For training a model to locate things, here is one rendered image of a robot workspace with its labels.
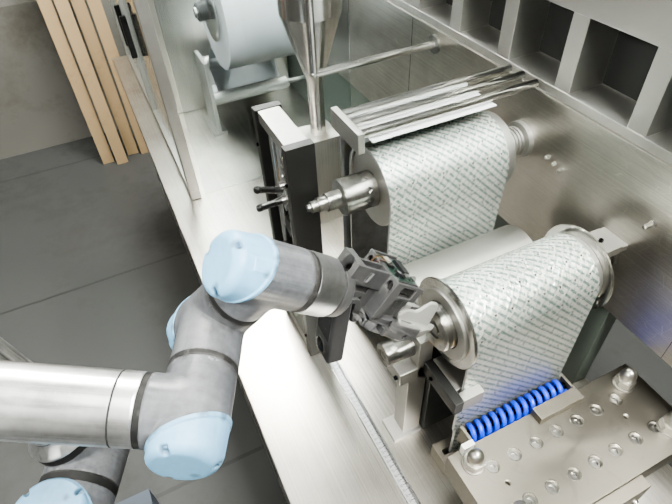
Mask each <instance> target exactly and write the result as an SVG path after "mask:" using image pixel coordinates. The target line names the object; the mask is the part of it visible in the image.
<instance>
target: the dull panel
mask: <svg viewBox="0 0 672 504"><path fill-rule="evenodd" d="M350 93H351V107H353V106H357V105H360V104H364V103H368V102H371V101H370V100H368V99H367V98H366V97H365V96H364V95H363V94H362V93H361V92H359V91H358V90H357V89H356V88H355V87H354V86H353V85H351V84H350ZM505 225H510V224H509V223H508V222H507V221H505V220H504V219H503V218H502V217H501V216H500V215H499V214H498V213H497V217H496V221H495V224H494V228H493V230H495V229H498V228H500V227H503V226H505ZM615 320H616V318H615V317H614V316H613V315H612V314H611V313H610V312H609V311H607V310H606V309H605V308H604V307H603V306H601V307H599V308H596V309H591V310H590V312H589V314H588V316H587V318H586V320H585V322H584V325H583V327H582V329H581V331H580V333H579V335H578V337H577V339H576V341H575V344H574V346H573V348H572V350H571V352H570V354H569V356H568V358H567V361H566V363H565V365H564V367H563V369H562V371H561V373H562V374H563V375H564V376H565V377H566V378H567V379H568V380H569V381H570V382H571V383H572V384H573V383H575V382H577V381H579V380H581V379H583V378H585V376H586V375H587V373H588V371H589V369H590V367H591V365H592V363H593V362H594V360H595V358H596V356H597V354H598V352H599V350H600V348H601V347H602V345H603V343H604V341H605V339H606V337H607V335H608V334H609V332H610V330H611V328H612V326H613V324H614V322H615Z"/></svg>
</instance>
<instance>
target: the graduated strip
mask: <svg viewBox="0 0 672 504"><path fill-rule="evenodd" d="M329 365H330V367H331V368H332V370H333V372H334V374H335V376H336V377H337V379H338V381H339V383H340V384H341V386H342V388H343V390H344V392H345V393H346V395H347V397H348V399H349V401H350V402H351V404H352V406H353V408H354V409H355V411H356V413H357V415H358V417H359V418H360V420H361V422H362V424H363V426H364V427H365V429H366V431H367V433H368V434H369V436H370V438H371V440H372V442H373V443H374V445H375V447H376V449H377V451H378V452H379V454H380V456H381V458H382V459H383V461H384V463H385V465H386V467H387V468H388V470H389V472H390V474H391V476H392V477H393V479H394V481H395V483H396V484H397V486H398V488H399V490H400V492H401V493H402V495H403V497H404V499H405V501H406V502H407V504H421V503H420V501H419V499H418V498H417V496H416V494H415V492H414V491H413V489H412V487H411V485H410V484H409V482H408V480H407V479H406V477H405V475H404V473H403V472H402V470H401V468H400V466H399V465H398V463H397V461H396V460H395V458H394V456H393V454H392V453H391V451H390V449H389V447H388V446H387V444H386V442H385V441H384V439H383V437H382V435H381V434H380V432H379V430H378V428H377V427H376V425H375V423H374V422H373V420H372V418H371V416H370V415H369V413H368V411H367V409H366V408H365V406H364V404H363V403H362V401H361V399H360V397H359V396H358V394H357V392H356V390H355V389H354V387H353V385H352V384H351V382H350V380H349V378H348V377H347V375H346V373H345V371H344V370H343V368H342V366H341V365H340V363H339V361H337V362H333V363H330V364H329Z"/></svg>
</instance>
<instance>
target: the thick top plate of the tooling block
mask: <svg viewBox="0 0 672 504"><path fill-rule="evenodd" d="M626 367H629V366H628V365H627V364H624V365H622V366H620V367H618V368H616V369H614V370H612V371H610V372H609V373H607V374H605V375H603V376H601V377H599V378H597V379H595V380H593V381H591V382H589V383H588V384H586V385H584V386H582V387H580V388H578V389H577V390H578V391H579V392H580V393H581V394H582V395H583V396H584V399H583V400H582V402H581V403H579V404H577V405H575V406H573V407H572V408H570V409H568V410H566V411H564V412H562V413H560V414H558V415H557V416H555V417H553V418H551V419H549V420H547V421H545V422H543V423H542V424H539V423H538V422H537V421H536V420H535V419H534V417H533V416H532V415H531V414H528V415H526V416H525V417H523V418H521V419H519V420H517V421H515V422H513V423H511V424H509V425H507V426H505V427H504V428H502V429H500V430H498V431H496V432H494V433H492V434H490V435H488V436H486V437H484V438H483V439H481V440H479V441H477V442H475V448H479V449H480V450H482V452H483V453H484V460H485V469H484V472H483V473H482V474H481V475H479V476H471V475H469V474H467V473H466V472H465V471H464V469H463V467H462V459H463V457H464V456H465V455H464V456H462V455H461V453H460V452H459V451H458V452H456V453H454V454H452V455H450V456H448V457H447V461H446V465H445V469H444V474H445V475H446V477H447V478H448V480H449V482H450V483H451V485H452V486H453V488H454V489H455V491H456V493H457V494H458V496H459V497H460V499H461V500H462V502H463V503H464V504H512V503H514V502H515V501H517V500H522V501H525V502H526V503H527V504H595V503H596V502H598V501H599V500H601V499H603V498H604V497H606V496H607V495H609V494H611V493H612V492H614V491H616V490H617V489H619V488H620V487H622V486H624V485H625V484H627V483H629V482H630V481H632V480H633V479H635V478H637V477H638V476H640V475H643V477H644V478H646V477H647V476H649V475H650V474H652V473H654V472H655V471H657V470H658V469H660V468H662V467H663V466H665V465H667V464H668V463H670V462H671V461H672V438H668V437H666V436H664V435H662V434H661V433H660V432H659V431H658V429H657V427H656V422H657V420H658V419H659V418H661V417H662V416H664V415H666V414H667V413H669V412H670V411H672V406H671V405H670V404H669V403H668V402H667V401H666V400H664V399H663V398H662V397H661V396H660V395H659V394H658V393H657V392H656V391H655V390H654V389H653V388H652V387H651V386H650V385H649V384H647V383H646V382H645V381H644V380H643V379H642V378H641V377H640V376H639V375H638V374H637V375H638V376H637V379H636V381H637V383H636V385H635V388H634V390H633V391H632V392H630V393H623V392H620V391H619V390H617V389H616V388H615V387H614V385H613V383H612V379H613V377H614V376H616V374H617V373H619V372H621V370H622V369H624V368H626Z"/></svg>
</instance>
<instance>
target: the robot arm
mask: <svg viewBox="0 0 672 504"><path fill-rule="evenodd" d="M202 281H203V284H202V285H201V286H200V287H199V288H198V289H197V290H196V291H195V292H194V293H193V294H192V295H191V296H189V297H187V298H186V299H185V300H184V301H183V302H182V303H181V304H180V305H179V306H178V308H177V309H176V311H175V313H174V314H173V315H172V317H171V318H170V320H169V322H168V324H167V329H166V334H167V337H168V340H169V345H170V347H171V349H172V353H171V357H170V360H169V364H168V367H167V370H166V373H160V372H154V373H153V372H147V371H135V370H123V369H110V368H97V367H85V366H72V365H59V364H47V363H34V362H32V361H31V360H30V359H28V358H27V357H26V356H25V355H23V354H22V353H21V352H19V351H18V350H17V349H16V348H14V347H13V346H12V345H10V344H9V343H8V342H7V341H5V340H4V339H3V338H2V337H0V441H3V442H20V443H29V452H30V455H31V456H32V457H33V458H34V459H35V460H36V461H38V462H40V463H41V464H43V465H45V468H44V470H43V473H42V475H41V478H40V480H39V483H38V484H36V485H34V486H33V487H31V488H30V489H29V492H28V493H27V494H26V495H22V496H21V497H20V498H19V500H18V501H17V502H16V504H114V503H115V500H116V496H117V493H118V490H119V486H120V483H121V479H122V476H123V472H124V469H125V465H126V462H127V458H128V455H129V451H130V449H139V450H144V451H145V456H144V460H145V464H146V465H147V467H148V468H149V469H150V470H151V471H152V472H154V473H156V474H158V475H160V476H162V477H172V478H173V479H175V480H196V479H201V478H205V477H207V476H210V475H212V474H213V473H214V472H216V471H217V470H218V469H219V468H220V466H221V465H222V463H223V461H224V458H225V453H226V448H227V443H228V438H229V433H230V431H231V429H232V419H231V417H232V410H233V403H234V397H235V390H236V383H237V376H238V372H239V366H240V359H241V352H242V345H243V338H244V334H245V332H246V331H247V330H248V329H249V328H250V327H252V326H253V325H254V324H255V323H256V322H258V321H259V320H260V319H261V318H262V317H263V316H264V315H265V314H266V313H267V312H268V311H269V310H272V309H277V310H283V311H289V312H294V313H299V314H304V315H310V316H316V317H318V319H317V328H316V336H315V342H316V345H317V347H318V349H319V351H320V352H321V353H322V355H323V357H324V359H325V361H326V363H328V364H330V363H333V362H337V361H340V360H342V358H343V352H344V347H345V341H346V335H347V330H348V324H349V318H350V319H351V320H352V322H356V321H358V322H359V323H360V325H361V326H362V327H364V328H365V329H367V330H369V331H372V332H374V333H378V334H380V335H381V336H386V337H389V338H391V339H393V340H397V341H407V340H413V339H414V338H417V337H420V336H423V335H425V334H427V333H429V332H430V331H431V330H432V328H433V327H434V325H433V324H432V323H430V321H431V319H432V318H433V316H434V314H435V312H436V311H437V309H438V304H437V303H436V302H429V303H427V304H426V305H424V306H423V307H421V308H420V307H419V306H418V305H416V304H415V303H414V302H415V301H416V300H417V299H418V297H419V296H420V295H421V294H422V293H423V291H424V290H423V289H421V288H419V286H418V285H417V284H416V282H415V281H416V277H415V276H410V275H409V272H408V271H407V269H406V268H405V267H404V266H403V265H402V263H401V262H400V261H399V260H397V257H395V256H392V255H389V254H386V253H383V252H380V251H377V250H374V249H371V250H370V251H369V253H368V254H367V255H366V257H365V258H364V259H363V258H360V257H359V256H358V255H357V253H356V252H355V251H354V249H352V248H348V247H345V248H344V249H343V251H342V252H341V254H340V255H339V256H338V258H337V259H336V258H335V257H333V256H329V255H326V254H323V253H319V252H316V251H312V250H309V249H305V248H302V247H299V246H295V245H292V244H288V243H285V242H281V241H278V240H275V239H271V238H270V237H268V236H266V235H263V234H259V233H248V232H244V231H239V230H226V231H223V232H221V233H220V234H218V235H217V236H216V237H215V238H214V239H213V240H212V242H211V243H210V248H209V251H208V252H206V253H205V256H204V259H203V264H202Z"/></svg>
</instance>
